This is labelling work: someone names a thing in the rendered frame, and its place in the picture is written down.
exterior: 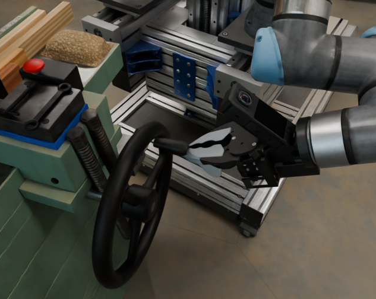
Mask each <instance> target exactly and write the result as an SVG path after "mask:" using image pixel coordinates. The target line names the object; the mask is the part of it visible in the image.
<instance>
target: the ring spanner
mask: <svg viewBox="0 0 376 299"><path fill-rule="evenodd" d="M62 87H68V88H66V89H64V90H62V89H61V88H62ZM70 89H71V85H70V84H69V83H62V84H60V85H58V87H57V90H58V91H57V92H56V94H55V95H54V96H53V97H52V98H51V99H50V100H49V101H48V102H47V103H46V105H45V106H44V107H43V108H42V109H41V111H40V112H38V114H37V115H36V116H35V117H34V118H33V119H31V120H28V121H27V122H25V124H24V126H23V127H24V129H25V130H26V131H34V130H36V129H37V128H38V127H39V124H40V123H39V122H40V120H41V119H42V118H43V117H44V115H45V114H46V113H47V112H48V111H49V110H50V109H51V107H52V106H53V105H54V104H55V103H56V102H57V101H58V100H59V98H60V97H61V96H62V95H63V93H67V92H69V91H70ZM31 123H35V125H34V126H33V127H30V128H29V127H28V125H29V124H31Z"/></svg>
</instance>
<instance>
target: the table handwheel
mask: <svg viewBox="0 0 376 299"><path fill-rule="evenodd" d="M156 137H157V138H169V139H171V136H170V133H169V131H168V129H167V127H166V126H165V125H163V124H162V123H159V122H150V123H146V124H145V125H143V126H142V127H140V128H139V129H138V130H137V131H136V132H135V133H134V134H133V135H132V136H131V137H130V139H129V140H128V141H127V143H126V144H125V146H124V147H123V149H122V151H121V152H120V154H119V156H118V158H117V159H116V161H115V163H114V165H113V168H112V170H111V173H110V175H109V177H108V180H107V182H106V185H105V188H104V191H103V193H99V192H98V191H97V190H96V189H95V187H94V185H92V186H91V188H90V190H89V191H88V193H87V194H86V196H85V198H87V199H90V200H93V201H97V202H100V204H99V208H98V211H97V215H96V221H95V225H94V231H93V240H92V250H91V256H92V264H93V271H94V275H95V277H96V279H97V281H98V282H99V284H100V285H101V286H103V287H104V288H107V289H110V290H113V289H117V288H119V287H121V286H123V285H124V284H126V283H127V282H128V281H129V280H130V279H131V278H132V276H133V275H134V274H135V273H136V271H137V269H138V268H139V267H140V265H141V263H142V261H143V260H144V258H145V256H146V254H147V252H148V250H149V248H150V245H151V243H152V241H153V239H154V236H155V233H156V231H157V228H158V225H159V222H160V219H161V216H162V213H163V209H164V207H165V202H166V198H167V195H168V190H169V184H170V178H171V173H172V162H173V154H171V153H169V152H166V151H163V150H160V149H159V157H158V159H157V161H156V163H155V165H154V167H153V169H152V171H151V173H150V175H149V176H148V178H147V180H146V182H145V184H144V185H143V186H141V185H137V184H132V185H131V186H129V187H128V188H127V184H128V182H129V179H130V177H131V175H132V172H133V170H134V168H135V166H136V164H137V162H138V160H139V158H140V157H141V155H142V153H143V151H144V150H145V148H146V147H147V146H148V144H149V143H150V142H151V141H152V140H153V139H155V138H156ZM156 180H157V183H156V188H155V189H153V186H154V184H155V182H156ZM126 188H127V189H126ZM119 209H121V212H122V214H123V216H124V217H127V218H130V219H132V226H131V237H130V242H129V249H128V256H127V259H126V261H125V262H124V263H123V264H122V265H121V266H120V267H119V268H118V269H117V270H114V268H113V263H112V247H113V237H114V232H115V226H116V221H117V217H118V213H119ZM142 222H144V223H145V224H144V227H143V230H142V232H141V234H140V231H141V225H142Z"/></svg>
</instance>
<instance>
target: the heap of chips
mask: <svg viewBox="0 0 376 299"><path fill-rule="evenodd" d="M114 45H116V44H113V43H107V42H106V41H105V39H103V38H102V37H100V36H96V35H94V34H90V33H86V32H82V31H75V30H63V31H60V32H58V33H56V34H55V35H54V36H53V37H52V38H51V39H50V40H49V41H48V42H47V44H46V47H45V49H44V50H43V51H42V52H41V53H40V54H39V56H44V57H48V58H54V59H59V60H63V61H68V62H74V63H79V64H83V65H88V66H94V67H97V66H98V65H99V64H100V63H101V61H102V60H103V59H104V58H105V57H106V55H107V54H108V53H109V52H110V51H111V49H112V48H113V47H114Z"/></svg>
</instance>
